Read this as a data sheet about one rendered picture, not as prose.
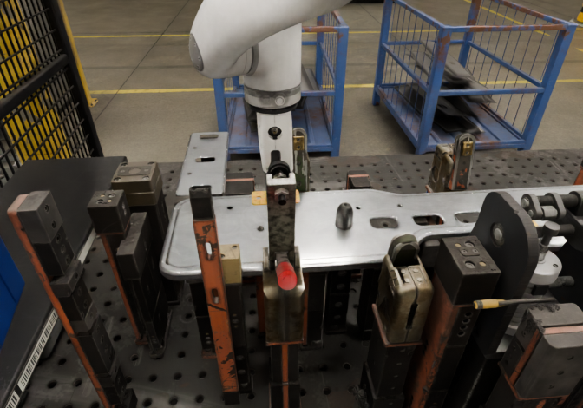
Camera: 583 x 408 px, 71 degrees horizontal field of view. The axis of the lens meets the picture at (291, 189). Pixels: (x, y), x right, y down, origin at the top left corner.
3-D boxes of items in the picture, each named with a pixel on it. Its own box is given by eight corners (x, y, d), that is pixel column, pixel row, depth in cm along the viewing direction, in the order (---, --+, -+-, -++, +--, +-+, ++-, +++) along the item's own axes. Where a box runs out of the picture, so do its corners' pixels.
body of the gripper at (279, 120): (301, 108, 57) (300, 175, 63) (294, 82, 65) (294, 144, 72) (247, 109, 56) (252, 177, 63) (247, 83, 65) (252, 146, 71)
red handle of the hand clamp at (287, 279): (294, 246, 61) (305, 270, 45) (295, 261, 61) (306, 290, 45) (266, 248, 61) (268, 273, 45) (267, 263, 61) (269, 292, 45)
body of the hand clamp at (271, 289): (298, 383, 82) (300, 256, 62) (302, 418, 76) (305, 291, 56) (268, 385, 81) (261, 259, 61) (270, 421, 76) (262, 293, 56)
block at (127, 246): (173, 312, 96) (147, 211, 79) (164, 357, 86) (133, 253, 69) (160, 312, 96) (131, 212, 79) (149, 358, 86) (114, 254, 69)
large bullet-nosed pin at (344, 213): (350, 225, 78) (352, 197, 75) (353, 235, 76) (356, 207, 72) (333, 226, 78) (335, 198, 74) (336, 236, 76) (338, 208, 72)
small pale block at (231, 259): (252, 376, 83) (239, 242, 62) (252, 392, 80) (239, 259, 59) (235, 378, 83) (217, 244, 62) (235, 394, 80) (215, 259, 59)
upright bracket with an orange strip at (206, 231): (239, 397, 79) (212, 186, 51) (239, 404, 78) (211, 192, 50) (225, 398, 79) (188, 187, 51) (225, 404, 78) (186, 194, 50)
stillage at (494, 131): (371, 102, 379) (384, -9, 325) (454, 100, 385) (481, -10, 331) (414, 170, 281) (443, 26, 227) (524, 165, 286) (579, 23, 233)
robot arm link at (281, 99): (304, 92, 56) (304, 112, 58) (298, 71, 63) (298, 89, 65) (243, 94, 55) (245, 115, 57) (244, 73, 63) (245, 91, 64)
